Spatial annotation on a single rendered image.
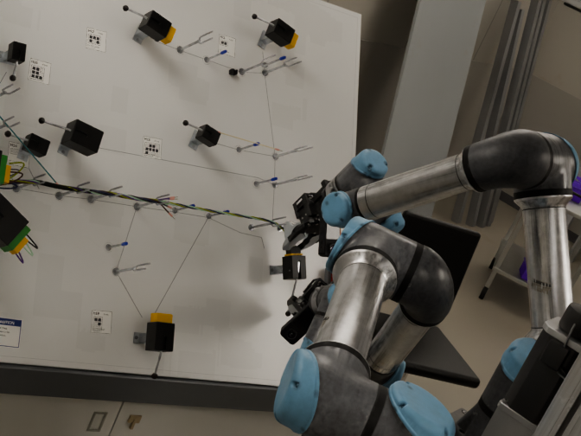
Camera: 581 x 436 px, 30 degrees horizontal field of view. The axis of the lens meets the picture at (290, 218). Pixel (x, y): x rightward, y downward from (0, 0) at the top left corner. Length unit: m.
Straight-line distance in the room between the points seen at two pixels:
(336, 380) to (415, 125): 5.61
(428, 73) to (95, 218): 4.90
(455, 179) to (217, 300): 0.72
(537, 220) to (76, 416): 1.10
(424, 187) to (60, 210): 0.79
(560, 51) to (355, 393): 8.21
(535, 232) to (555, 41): 7.56
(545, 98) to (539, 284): 7.54
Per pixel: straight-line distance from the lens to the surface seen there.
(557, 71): 9.68
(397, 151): 7.02
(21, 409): 2.45
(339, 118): 2.88
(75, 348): 2.39
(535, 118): 9.71
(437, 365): 4.32
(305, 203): 2.54
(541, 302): 2.18
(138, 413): 2.57
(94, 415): 2.52
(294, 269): 2.60
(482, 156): 2.10
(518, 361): 2.05
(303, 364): 1.60
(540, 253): 2.18
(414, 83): 6.99
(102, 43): 2.52
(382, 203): 2.22
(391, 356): 2.20
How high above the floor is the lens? 2.03
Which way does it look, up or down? 18 degrees down
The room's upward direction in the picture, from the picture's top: 25 degrees clockwise
